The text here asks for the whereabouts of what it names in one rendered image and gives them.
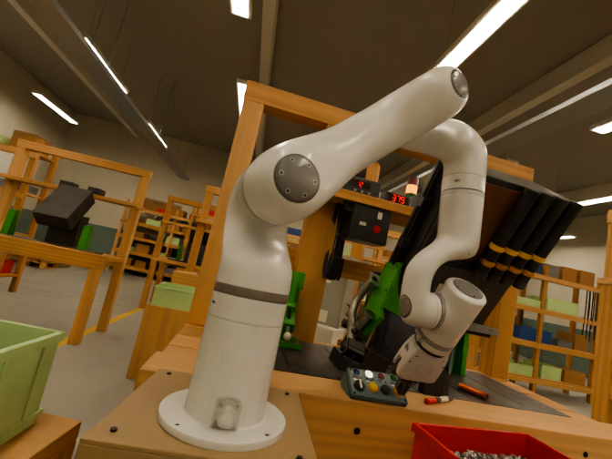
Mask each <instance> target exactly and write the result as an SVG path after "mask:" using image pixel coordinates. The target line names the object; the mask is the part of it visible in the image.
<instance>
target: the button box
mask: <svg viewBox="0 0 612 459"><path fill-rule="evenodd" d="M353 369H357V368H350V367H348V368H347V370H346V371H345V373H344V375H343V376H342V379H341V387H342V389H343V390H344V391H345V392H346V394H347V395H348V396H349V397H350V398H351V399H355V400H362V401H367V402H374V403H385V404H391V405H397V406H403V407H406V405H407V404H408V402H407V399H406V396H403V397H398V396H396V395H395V394H394V393H393V387H394V386H395V383H396V382H394V381H392V380H391V378H390V376H391V375H393V374H387V373H382V372H381V373H382V374H383V375H384V376H385V379H384V380H382V379H380V378H379V377H378V372H371V371H370V372H371V373H372V378H370V377H368V376H367V375H366V374H365V372H366V371H368V370H361V369H358V370H359V371H360V375H355V374H354V373H353ZM357 380H362V381H363V382H364V384H365V388H364V390H363V391H359V390H358V389H356V387H355V385H354V384H355V382H356V381H357ZM369 383H376V384H377V386H378V390H377V392H376V393H373V392H371V391H370V390H369V388H368V384H369ZM383 384H387V385H388V386H389V387H390V388H391V392H390V393H389V394H385V393H383V392H382V390H381V387H382V385H383Z"/></svg>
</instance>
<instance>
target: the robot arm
mask: <svg viewBox="0 0 612 459"><path fill-rule="evenodd" d="M466 80H467V79H466V77H464V75H463V74H462V72H461V71H460V70H458V69H457V68H455V67H453V66H439V67H436V68H434V69H432V70H429V71H427V72H426V73H424V74H422V75H420V76H419V77H417V78H416V79H414V80H412V81H410V82H409V83H407V84H405V85H404V86H402V87H400V88H398V89H397V90H395V91H393V92H392V93H391V94H389V95H388V96H386V97H384V98H382V99H381V100H379V101H377V102H376V103H374V104H372V105H371V106H369V107H367V108H365V109H364V110H363V111H361V112H359V113H357V114H355V115H353V116H351V117H349V118H347V119H345V120H343V121H342V122H341V123H339V124H337V125H335V126H333V127H329V128H327V129H324V130H322V131H319V132H315V133H312V134H309V135H305V136H302V137H299V138H294V139H291V140H288V141H285V142H282V143H280V144H278V145H276V146H274V147H272V148H270V149H268V150H266V151H265V152H263V153H262V154H260V155H259V156H258V157H257V158H256V159H255V160H254V161H253V162H252V163H251V164H250V165H249V166H248V167H247V168H246V169H245V170H244V171H243V172H242V174H241V175H240V176H239V178H238V179H237V181H236V182H235V184H234V187H233V189H232V191H231V193H230V196H229V203H228V206H227V211H226V217H225V223H224V231H223V243H222V253H221V259H220V263H219V270H218V274H217V278H216V281H215V285H214V290H213V292H212V296H211V300H210V304H209V310H208V314H207V318H206V321H205V325H204V329H203V333H202V336H201V341H200V345H199V351H198V355H197V359H196V362H195V366H194V370H193V373H192V377H191V381H190V385H189V388H188V389H186V390H181V391H178V392H175V393H172V394H170V395H168V396H167V397H166V398H164V399H163V400H162V402H161V403H160V405H159V408H158V413H157V416H158V422H159V424H160V426H161V427H162V428H163V429H164V430H165V431H166V432H167V433H168V434H170V435H172V436H173V437H175V438H177V439H179V440H180V441H181V442H184V443H186V444H191V445H193V446H197V447H200V448H204V449H208V450H214V451H220V452H248V451H254V450H259V449H262V448H265V447H268V446H270V445H272V444H275V443H276V442H277V441H279V440H280V439H281V437H282V436H283V433H284V429H285V424H286V423H285V418H284V416H283V414H282V413H281V411H280V410H279V409H278V408H277V407H275V406H274V405H273V404H271V403H269V402H267V400H268V395H269V390H270V382H271V377H272V374H273V369H274V364H275V360H276V355H277V350H278V347H279V342H280V337H281V329H282V325H283V321H284V316H285V311H286V307H287V302H288V298H289V294H290V289H291V278H292V269H291V260H290V256H289V252H288V246H287V230H288V226H289V224H291V223H294V222H297V221H300V220H302V219H305V218H307V217H308V216H310V215H311V214H312V213H314V212H315V211H316V210H318V209H319V208H320V207H321V206H323V205H324V204H325V203H326V202H327V201H328V200H329V199H330V198H331V197H332V196H334V195H335V194H336V193H337V192H338V191H339V190H340V189H341V188H342V187H343V186H344V185H345V184H346V183H347V182H348V181H349V180H350V179H351V178H353V177H354V176H355V175H356V174H358V173H359V172H361V171H362V170H364V169H365V168H367V167H369V166H370V165H371V164H373V163H374V162H376V161H377V160H379V159H381V158H383V157H384V156H386V155H388V154H389V153H391V152H393V151H395V150H396V149H397V148H403V149H406V150H410V151H413V152H418V153H422V154H425V155H428V156H431V157H434V158H438V159H439V160H441V161H442V163H443V167H444V171H443V180H442V188H441V197H440V208H439V217H438V227H437V235H436V238H435V240H434V241H433V242H432V243H431V244H430V245H428V246H427V247H425V248H424V249H423V250H421V251H419V252H418V253H417V254H416V255H415V256H414V257H413V258H412V259H411V261H410V262H409V264H408V265H407V267H406V269H405V272H404V275H403V282H402V287H401V294H400V302H399V311H400V316H401V318H402V320H403V321H404V322H405V323H406V324H408V325H411V326H413V327H417V328H416V329H415V332H416V334H413V335H412V336H411V337H410V338H409V339H408V340H407V341H406V342H405V343H404V344H403V346H402V347H401V348H400V350H399V351H398V352H397V353H396V355H395V357H394V358H393V362H394V364H393V365H392V366H391V367H390V371H391V373H392V374H394V375H397V376H398V377H399V378H398V380H397V381H396V383H395V389H396V390H397V393H398V395H403V396H405V395H406V393H407V392H408V390H409V389H410V388H411V386H414V385H416V384H417V383H418V382H421V383H434V382H435V381H436V380H437V378H438V377H439V375H440V374H441V372H442V371H443V369H444V366H445V365H446V363H447V361H448V358H449V354H450V352H451V351H452V350H453V348H454V346H455V345H456V344H457V343H458V342H459V340H460V339H461V338H462V336H463V335H464V333H465V332H466V330H467V329H468V328H469V326H470V325H471V324H472V322H473V321H474V319H475V318H476V316H477V315H478V314H479V312H480V311H481V309H482V308H483V307H484V306H485V304H486V297H485V295H484V294H483V293H482V292H481V291H480V290H479V289H478V288H477V287H475V286H474V285H473V284H472V283H470V282H468V281H466V280H462V279H459V278H449V279H447V280H446V281H445V283H444V285H443V287H442V288H441V289H440V290H439V291H437V292H430V291H431V285H432V280H433V277H434V274H435V273H436V271H437V270H438V268H439V267H440V266H441V265H443V264H444V263H445V262H447V261H449V260H465V259H470V258H472V257H473V256H474V255H475V254H476V252H477V251H478V248H479V245H480V239H481V228H482V219H483V210H484V201H485V181H486V171H487V149H486V146H485V143H484V141H483V140H482V138H481V137H480V136H479V134H478V133H477V132H476V131H475V130H474V129H473V128H472V127H470V126H469V125H467V124H465V123H464V122H461V121H458V120H454V119H450V118H451V117H453V116H455V115H456V114H457V113H458V112H459V111H461V109H462V108H463V107H464V105H465V103H466V101H467V99H468V93H469V88H468V84H467V81H466Z"/></svg>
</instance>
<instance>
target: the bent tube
mask: <svg viewBox="0 0 612 459"><path fill-rule="evenodd" d="M374 286H375V287H377V288H380V276H378V275H377V274H375V273H373V272H371V271H370V279H368V280H367V281H366V282H365V283H364V284H363V285H362V287H361V288H360V289H359V290H358V291H357V293H356V294H355V296H354V298H353V300H352V303H351V306H350V309H349V312H348V321H347V342H348V338H349V337H350V338H352V339H354V340H356V334H355V335H354V334H352V332H351V329H352V328H354V327H353V324H354V323H355V322H356V314H357V311H358V308H359V305H360V303H361V301H362V299H363V297H364V296H365V295H366V294H367V293H368V292H369V291H370V290H371V289H372V288H373V287H374Z"/></svg>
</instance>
